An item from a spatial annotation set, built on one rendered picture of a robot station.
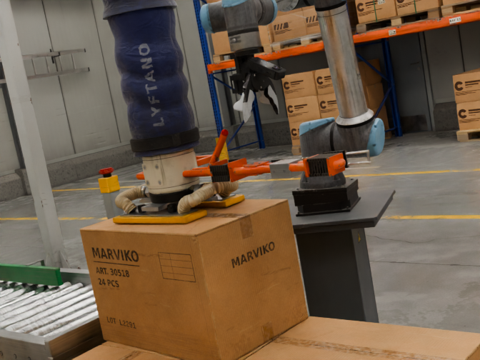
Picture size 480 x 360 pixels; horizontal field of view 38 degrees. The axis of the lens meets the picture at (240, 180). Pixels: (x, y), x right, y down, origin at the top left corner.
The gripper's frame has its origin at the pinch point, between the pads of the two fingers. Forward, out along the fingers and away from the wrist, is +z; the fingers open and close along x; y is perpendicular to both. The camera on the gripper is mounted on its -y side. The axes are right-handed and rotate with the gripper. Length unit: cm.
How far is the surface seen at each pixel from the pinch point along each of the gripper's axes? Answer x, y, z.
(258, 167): 3.1, 2.9, 13.5
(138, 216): 14, 47, 25
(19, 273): -16, 180, 61
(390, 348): -2, -29, 67
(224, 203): -3.7, 25.3, 25.8
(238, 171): 3.6, 10.4, 14.1
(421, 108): -832, 372, 86
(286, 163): 3.1, -7.5, 12.8
